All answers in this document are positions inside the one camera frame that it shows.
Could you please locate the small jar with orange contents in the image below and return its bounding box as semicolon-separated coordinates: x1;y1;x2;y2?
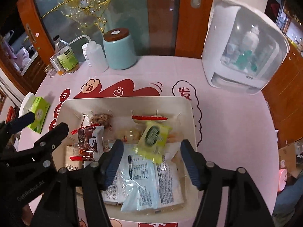
50;54;67;76

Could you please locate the white plastic wash bottle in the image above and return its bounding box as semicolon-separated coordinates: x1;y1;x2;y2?
69;35;109;74

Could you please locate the white plastic basket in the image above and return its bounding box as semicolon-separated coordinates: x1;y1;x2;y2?
53;96;197;220

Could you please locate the white baby bottle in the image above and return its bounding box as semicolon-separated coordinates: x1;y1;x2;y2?
244;27;259;50

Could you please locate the green tissue pack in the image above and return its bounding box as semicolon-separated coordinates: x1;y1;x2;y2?
18;92;51;133

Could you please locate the silver printed snack packet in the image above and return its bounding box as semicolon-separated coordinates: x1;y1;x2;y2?
104;147;185;206

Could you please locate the dark brown snack packet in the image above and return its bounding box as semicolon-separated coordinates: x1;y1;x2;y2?
72;123;105;163

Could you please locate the white packet with red label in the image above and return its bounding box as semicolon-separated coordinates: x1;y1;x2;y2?
65;144;84;171

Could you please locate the teal jar with wooden lid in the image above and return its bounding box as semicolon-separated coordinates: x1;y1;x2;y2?
103;28;138;70

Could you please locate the wooden display cabinet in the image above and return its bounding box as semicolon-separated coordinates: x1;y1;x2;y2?
0;28;48;93

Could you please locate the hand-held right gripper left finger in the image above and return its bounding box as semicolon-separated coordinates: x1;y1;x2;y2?
31;139;125;227

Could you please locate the white bottle sterilizer appliance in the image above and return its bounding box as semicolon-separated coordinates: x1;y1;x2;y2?
201;0;290;95

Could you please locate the pink round gadget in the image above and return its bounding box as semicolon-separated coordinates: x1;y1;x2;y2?
277;169;288;192

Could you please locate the glass bottle with green label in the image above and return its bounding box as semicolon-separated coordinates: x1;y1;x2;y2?
52;35;79;74

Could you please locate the person's leg in jeans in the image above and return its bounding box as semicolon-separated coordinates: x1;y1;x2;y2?
272;180;301;220

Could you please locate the frosted glass sliding door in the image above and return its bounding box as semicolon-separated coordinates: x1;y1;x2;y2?
16;0;270;64

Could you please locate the clear packet of orange snacks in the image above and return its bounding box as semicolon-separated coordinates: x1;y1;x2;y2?
166;130;185;145

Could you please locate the small empty glass jar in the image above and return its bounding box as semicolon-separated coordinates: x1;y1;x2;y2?
43;65;56;78

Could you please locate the small white pill bottle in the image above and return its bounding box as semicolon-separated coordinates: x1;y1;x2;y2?
82;44;93;67

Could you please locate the cardboard box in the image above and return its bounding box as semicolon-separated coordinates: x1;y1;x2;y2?
278;139;303;178

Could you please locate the clear packet red serrated edge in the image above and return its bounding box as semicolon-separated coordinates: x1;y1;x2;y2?
131;115;167;123

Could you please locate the red box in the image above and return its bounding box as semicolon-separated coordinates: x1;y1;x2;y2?
6;106;19;123

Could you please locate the yellow green snack packet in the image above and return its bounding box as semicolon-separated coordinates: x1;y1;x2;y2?
136;121;173;164

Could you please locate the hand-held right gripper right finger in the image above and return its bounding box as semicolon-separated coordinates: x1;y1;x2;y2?
180;139;276;227

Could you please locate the pink printed tablecloth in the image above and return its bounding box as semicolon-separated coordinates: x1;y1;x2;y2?
18;55;280;227

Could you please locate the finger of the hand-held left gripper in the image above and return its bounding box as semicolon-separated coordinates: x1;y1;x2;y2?
0;122;70;171
0;112;36;139

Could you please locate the pale blue snack packet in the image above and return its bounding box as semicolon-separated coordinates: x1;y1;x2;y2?
120;150;161;212

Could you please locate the clear packet of brown granola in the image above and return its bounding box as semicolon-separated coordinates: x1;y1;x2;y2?
82;112;113;131

